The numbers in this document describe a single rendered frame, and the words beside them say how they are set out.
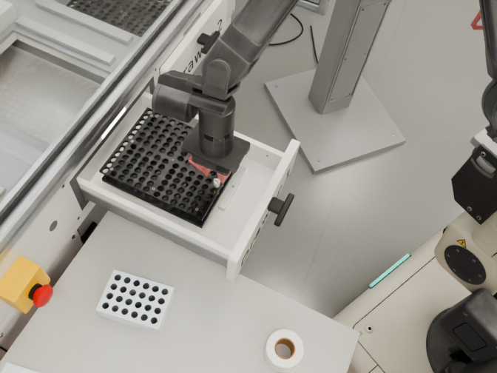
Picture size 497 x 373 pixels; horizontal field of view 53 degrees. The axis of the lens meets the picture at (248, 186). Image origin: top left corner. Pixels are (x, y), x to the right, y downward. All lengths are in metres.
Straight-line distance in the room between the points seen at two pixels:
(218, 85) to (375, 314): 1.04
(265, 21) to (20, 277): 0.57
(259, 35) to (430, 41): 2.11
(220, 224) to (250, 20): 0.43
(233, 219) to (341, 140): 1.22
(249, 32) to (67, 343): 0.65
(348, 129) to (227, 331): 1.38
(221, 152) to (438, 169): 1.56
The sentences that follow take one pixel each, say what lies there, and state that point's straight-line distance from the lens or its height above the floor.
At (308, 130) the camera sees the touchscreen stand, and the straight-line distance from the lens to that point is 2.15.
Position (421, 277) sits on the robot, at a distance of 1.68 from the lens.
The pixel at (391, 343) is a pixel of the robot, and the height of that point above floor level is 0.28.
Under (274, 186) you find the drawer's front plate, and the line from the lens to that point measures 0.93.
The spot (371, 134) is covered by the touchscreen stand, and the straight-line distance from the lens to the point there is 2.22.
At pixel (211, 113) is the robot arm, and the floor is 1.14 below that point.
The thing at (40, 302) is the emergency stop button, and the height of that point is 0.89.
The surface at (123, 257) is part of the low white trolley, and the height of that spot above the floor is 0.76.
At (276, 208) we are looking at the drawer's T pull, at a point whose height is 0.91.
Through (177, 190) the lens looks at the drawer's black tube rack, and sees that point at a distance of 0.95.
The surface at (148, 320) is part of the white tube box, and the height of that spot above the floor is 0.80.
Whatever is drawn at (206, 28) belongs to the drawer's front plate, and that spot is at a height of 0.90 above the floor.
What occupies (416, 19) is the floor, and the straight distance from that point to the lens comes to 2.86.
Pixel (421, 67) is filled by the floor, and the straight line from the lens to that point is 2.62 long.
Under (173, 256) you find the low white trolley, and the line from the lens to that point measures 1.04.
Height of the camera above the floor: 1.73
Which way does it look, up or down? 60 degrees down
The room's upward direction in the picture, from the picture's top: 9 degrees clockwise
